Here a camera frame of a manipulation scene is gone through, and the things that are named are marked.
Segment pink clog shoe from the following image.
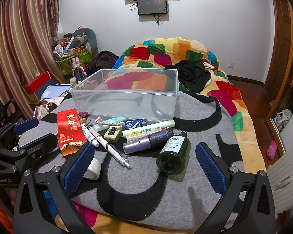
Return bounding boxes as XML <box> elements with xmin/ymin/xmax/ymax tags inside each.
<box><xmin>267</xmin><ymin>140</ymin><xmax>278</xmax><ymax>160</ymax></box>

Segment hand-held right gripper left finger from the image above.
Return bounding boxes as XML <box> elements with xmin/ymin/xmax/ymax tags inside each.
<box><xmin>13</xmin><ymin>142</ymin><xmax>96</xmax><ymax>234</ymax></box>

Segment red box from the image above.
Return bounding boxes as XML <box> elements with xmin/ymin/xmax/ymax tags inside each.
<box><xmin>24</xmin><ymin>71</ymin><xmax>51</xmax><ymax>94</ymax></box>

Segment dark green labelled bottle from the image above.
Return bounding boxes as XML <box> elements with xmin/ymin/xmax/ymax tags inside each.
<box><xmin>156</xmin><ymin>131</ymin><xmax>191</xmax><ymax>175</ymax></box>

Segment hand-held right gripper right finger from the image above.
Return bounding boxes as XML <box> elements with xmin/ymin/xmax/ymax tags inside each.
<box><xmin>195</xmin><ymin>143</ymin><xmax>276</xmax><ymax>234</ymax></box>

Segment white marker pen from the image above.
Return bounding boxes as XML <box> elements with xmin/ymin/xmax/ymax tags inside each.
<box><xmin>81</xmin><ymin>124</ymin><xmax>100</xmax><ymax>148</ymax></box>

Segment white tape roll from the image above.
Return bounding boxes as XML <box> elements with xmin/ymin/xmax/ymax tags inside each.
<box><xmin>84</xmin><ymin>157</ymin><xmax>102</xmax><ymax>180</ymax></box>

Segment monitor cables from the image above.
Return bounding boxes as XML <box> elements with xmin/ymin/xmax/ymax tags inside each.
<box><xmin>153</xmin><ymin>15</ymin><xmax>167</xmax><ymax>26</ymax></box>

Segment pink beige slim tube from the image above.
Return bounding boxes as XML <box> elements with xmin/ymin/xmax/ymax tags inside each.
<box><xmin>126</xmin><ymin>132</ymin><xmax>152</xmax><ymax>142</ymax></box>

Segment long white pen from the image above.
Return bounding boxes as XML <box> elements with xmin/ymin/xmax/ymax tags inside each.
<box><xmin>88</xmin><ymin>127</ymin><xmax>132</xmax><ymax>168</ymax></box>

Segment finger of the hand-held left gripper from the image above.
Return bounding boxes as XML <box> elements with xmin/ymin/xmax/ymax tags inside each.
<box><xmin>0</xmin><ymin>133</ymin><xmax>59</xmax><ymax>167</ymax></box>
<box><xmin>0</xmin><ymin>117</ymin><xmax>39</xmax><ymax>142</ymax></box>

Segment purple spray bottle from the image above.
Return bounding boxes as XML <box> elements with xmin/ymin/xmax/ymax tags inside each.
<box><xmin>123</xmin><ymin>129</ymin><xmax>175</xmax><ymax>154</ymax></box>

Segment pale green tube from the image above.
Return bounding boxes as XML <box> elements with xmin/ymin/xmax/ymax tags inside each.
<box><xmin>122</xmin><ymin>120</ymin><xmax>175</xmax><ymax>138</ymax></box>

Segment wooden door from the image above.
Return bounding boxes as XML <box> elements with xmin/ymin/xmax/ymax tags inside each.
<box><xmin>269</xmin><ymin>0</ymin><xmax>293</xmax><ymax>95</ymax></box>

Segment grey black patterned blanket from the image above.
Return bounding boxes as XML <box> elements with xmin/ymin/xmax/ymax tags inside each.
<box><xmin>18</xmin><ymin>91</ymin><xmax>246</xmax><ymax>226</ymax></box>

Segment pink rabbit toy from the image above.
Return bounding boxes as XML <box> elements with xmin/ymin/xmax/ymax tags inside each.
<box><xmin>72</xmin><ymin>57</ymin><xmax>85</xmax><ymax>71</ymax></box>

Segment white shoes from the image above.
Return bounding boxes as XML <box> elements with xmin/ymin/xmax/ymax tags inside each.
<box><xmin>275</xmin><ymin>110</ymin><xmax>293</xmax><ymax>130</ymax></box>

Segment black chair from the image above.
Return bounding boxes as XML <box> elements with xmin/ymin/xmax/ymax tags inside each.
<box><xmin>0</xmin><ymin>90</ymin><xmax>22</xmax><ymax>137</ymax></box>

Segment blue white booklet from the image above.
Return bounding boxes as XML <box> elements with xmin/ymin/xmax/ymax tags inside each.
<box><xmin>40</xmin><ymin>85</ymin><xmax>71</xmax><ymax>100</ymax></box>

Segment small wall monitor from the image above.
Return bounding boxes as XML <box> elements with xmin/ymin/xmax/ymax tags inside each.
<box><xmin>137</xmin><ymin>0</ymin><xmax>168</xmax><ymax>16</ymax></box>

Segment red tea packet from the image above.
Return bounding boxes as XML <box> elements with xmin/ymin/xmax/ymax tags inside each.
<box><xmin>57</xmin><ymin>108</ymin><xmax>88</xmax><ymax>157</ymax></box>

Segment green storage bag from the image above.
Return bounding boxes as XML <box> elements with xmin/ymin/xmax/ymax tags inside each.
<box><xmin>54</xmin><ymin>49</ymin><xmax>94</xmax><ymax>75</ymax></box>

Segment pink beige striped curtain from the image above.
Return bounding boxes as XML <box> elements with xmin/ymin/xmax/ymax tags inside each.
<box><xmin>0</xmin><ymin>0</ymin><xmax>71</xmax><ymax>120</ymax></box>

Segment person's left hand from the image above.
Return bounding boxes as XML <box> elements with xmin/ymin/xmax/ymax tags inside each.
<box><xmin>6</xmin><ymin>188</ymin><xmax>19</xmax><ymax>205</ymax></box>

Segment colourful patchwork blanket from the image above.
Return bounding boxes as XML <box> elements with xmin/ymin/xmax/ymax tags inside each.
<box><xmin>73</xmin><ymin>38</ymin><xmax>266</xmax><ymax>234</ymax></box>

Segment small blue box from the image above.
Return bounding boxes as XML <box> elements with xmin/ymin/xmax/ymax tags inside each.
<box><xmin>124</xmin><ymin>118</ymin><xmax>148</xmax><ymax>129</ymax></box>

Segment white ribbed panel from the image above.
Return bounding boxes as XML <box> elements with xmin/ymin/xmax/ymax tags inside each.
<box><xmin>266</xmin><ymin>136</ymin><xmax>293</xmax><ymax>215</ymax></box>

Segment grey plush pillow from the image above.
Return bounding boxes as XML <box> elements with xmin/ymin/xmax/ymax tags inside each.
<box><xmin>72</xmin><ymin>27</ymin><xmax>98</xmax><ymax>51</ymax></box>

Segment dark maroon clothes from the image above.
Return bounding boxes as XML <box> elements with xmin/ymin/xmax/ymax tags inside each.
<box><xmin>84</xmin><ymin>51</ymin><xmax>119</xmax><ymax>76</ymax></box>

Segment beige tile block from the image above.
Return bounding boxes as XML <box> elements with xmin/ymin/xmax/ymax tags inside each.
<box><xmin>104</xmin><ymin>126</ymin><xmax>124</xmax><ymax>144</ymax></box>

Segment black clothes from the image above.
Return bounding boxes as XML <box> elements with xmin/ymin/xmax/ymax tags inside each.
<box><xmin>165</xmin><ymin>60</ymin><xmax>212</xmax><ymax>93</ymax></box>

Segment clear plastic storage box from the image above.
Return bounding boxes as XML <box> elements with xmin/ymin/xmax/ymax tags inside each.
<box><xmin>70</xmin><ymin>69</ymin><xmax>180</xmax><ymax>123</ymax></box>

